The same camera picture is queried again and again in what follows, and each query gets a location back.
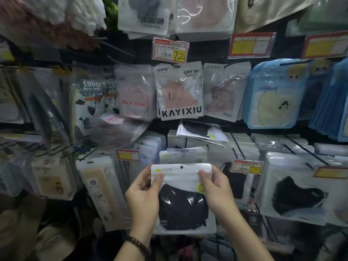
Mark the white packet grey mask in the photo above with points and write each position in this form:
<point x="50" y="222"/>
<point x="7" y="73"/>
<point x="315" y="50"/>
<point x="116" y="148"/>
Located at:
<point x="144" y="16"/>

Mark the row of cream mask packets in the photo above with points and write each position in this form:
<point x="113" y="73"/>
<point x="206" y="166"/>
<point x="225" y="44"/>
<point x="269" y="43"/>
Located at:
<point x="102" y="190"/>

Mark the pink bath sponge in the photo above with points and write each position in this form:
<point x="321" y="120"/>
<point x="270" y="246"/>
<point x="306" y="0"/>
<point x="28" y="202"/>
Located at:
<point x="32" y="29"/>

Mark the white red price tag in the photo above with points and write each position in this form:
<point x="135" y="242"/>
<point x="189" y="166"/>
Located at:
<point x="247" y="167"/>

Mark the black mask packet green sticker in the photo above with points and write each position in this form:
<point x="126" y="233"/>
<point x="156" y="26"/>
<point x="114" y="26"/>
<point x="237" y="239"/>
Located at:
<point x="182" y="206"/>

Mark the person's left hand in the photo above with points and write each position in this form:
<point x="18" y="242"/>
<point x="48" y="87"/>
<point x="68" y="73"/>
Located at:
<point x="142" y="206"/>

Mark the cream line-drawing mask packet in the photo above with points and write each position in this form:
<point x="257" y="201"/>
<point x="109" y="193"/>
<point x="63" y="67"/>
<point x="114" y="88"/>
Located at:
<point x="266" y="10"/>

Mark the green fluffy item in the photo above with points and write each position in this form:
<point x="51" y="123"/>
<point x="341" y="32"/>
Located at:
<point x="111" y="10"/>

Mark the cream cap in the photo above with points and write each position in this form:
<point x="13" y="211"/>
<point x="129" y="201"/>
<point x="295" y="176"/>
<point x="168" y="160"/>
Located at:
<point x="54" y="244"/>

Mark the stack of blue cartoon packets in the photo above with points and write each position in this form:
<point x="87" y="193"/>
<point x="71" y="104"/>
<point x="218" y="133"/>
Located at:
<point x="330" y="111"/>

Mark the person's right hand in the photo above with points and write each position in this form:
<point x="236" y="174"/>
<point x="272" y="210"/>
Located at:
<point x="220" y="195"/>

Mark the glossy packet pink mask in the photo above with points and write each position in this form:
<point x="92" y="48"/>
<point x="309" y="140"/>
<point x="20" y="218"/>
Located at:
<point x="206" y="16"/>

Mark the red yellow price tag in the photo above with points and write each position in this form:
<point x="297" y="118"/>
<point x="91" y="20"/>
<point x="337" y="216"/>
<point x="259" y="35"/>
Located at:
<point x="127" y="155"/>
<point x="251" y="45"/>
<point x="325" y="45"/>
<point x="330" y="172"/>

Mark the row of translucent mask packets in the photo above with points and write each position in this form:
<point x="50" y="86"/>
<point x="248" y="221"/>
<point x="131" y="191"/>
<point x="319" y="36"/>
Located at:
<point x="146" y="152"/>

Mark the grey packet pink mask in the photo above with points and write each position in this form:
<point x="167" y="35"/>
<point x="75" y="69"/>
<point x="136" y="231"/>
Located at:
<point x="178" y="95"/>

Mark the black white towel packet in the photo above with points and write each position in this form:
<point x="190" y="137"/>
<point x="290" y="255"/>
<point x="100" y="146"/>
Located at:
<point x="88" y="108"/>
<point x="112" y="95"/>

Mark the person's left forearm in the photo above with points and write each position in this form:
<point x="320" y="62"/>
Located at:
<point x="130" y="254"/>

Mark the white fluffy item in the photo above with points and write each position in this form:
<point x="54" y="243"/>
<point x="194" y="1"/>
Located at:
<point x="81" y="13"/>

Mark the person's right forearm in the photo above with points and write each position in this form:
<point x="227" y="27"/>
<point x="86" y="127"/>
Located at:
<point x="244" y="241"/>

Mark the pale blue packet cream mask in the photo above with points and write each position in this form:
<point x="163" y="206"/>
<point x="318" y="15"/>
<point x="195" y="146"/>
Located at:
<point x="272" y="105"/>

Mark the row of clear long packets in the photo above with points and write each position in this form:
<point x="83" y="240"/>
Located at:
<point x="32" y="105"/>

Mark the clear packet pink mask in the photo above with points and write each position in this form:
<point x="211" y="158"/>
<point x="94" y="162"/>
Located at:
<point x="136" y="97"/>

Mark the beige cap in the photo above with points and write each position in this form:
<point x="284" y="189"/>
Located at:
<point x="19" y="231"/>

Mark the row of small white packets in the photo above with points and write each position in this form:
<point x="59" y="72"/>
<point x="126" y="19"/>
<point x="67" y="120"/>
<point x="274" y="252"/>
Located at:
<point x="54" y="179"/>

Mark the white packet beige mask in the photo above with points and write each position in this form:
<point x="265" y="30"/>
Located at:
<point x="224" y="95"/>

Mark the black mask packet pale arc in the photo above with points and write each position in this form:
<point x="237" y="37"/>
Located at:
<point x="293" y="195"/>

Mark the row of grey folded items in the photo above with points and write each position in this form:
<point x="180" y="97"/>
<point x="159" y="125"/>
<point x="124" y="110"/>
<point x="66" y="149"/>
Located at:
<point x="217" y="250"/>

